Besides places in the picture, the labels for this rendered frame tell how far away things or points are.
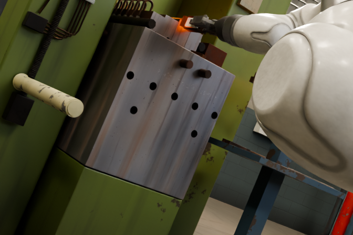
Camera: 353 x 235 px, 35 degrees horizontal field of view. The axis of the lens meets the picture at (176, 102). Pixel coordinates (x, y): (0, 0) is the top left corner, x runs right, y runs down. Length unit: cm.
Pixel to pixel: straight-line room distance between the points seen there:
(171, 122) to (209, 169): 44
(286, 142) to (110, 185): 116
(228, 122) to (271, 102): 156
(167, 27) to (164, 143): 36
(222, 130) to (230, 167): 667
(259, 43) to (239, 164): 746
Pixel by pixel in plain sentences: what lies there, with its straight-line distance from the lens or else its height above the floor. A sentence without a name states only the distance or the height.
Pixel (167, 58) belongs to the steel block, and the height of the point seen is 86.
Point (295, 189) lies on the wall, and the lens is 953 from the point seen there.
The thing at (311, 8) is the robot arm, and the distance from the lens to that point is 156.
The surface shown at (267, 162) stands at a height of 69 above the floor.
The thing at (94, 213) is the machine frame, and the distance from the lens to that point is 174.
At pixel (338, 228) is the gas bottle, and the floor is 33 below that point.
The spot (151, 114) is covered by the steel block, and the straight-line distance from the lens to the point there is 173.
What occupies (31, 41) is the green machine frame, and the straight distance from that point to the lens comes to 177.
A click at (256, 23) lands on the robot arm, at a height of 100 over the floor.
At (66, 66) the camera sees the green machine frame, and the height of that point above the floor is 72.
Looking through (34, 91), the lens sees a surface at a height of 61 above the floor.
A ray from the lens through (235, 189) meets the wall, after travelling 894.
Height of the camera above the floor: 65
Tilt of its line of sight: 3 degrees up
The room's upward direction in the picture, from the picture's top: 23 degrees clockwise
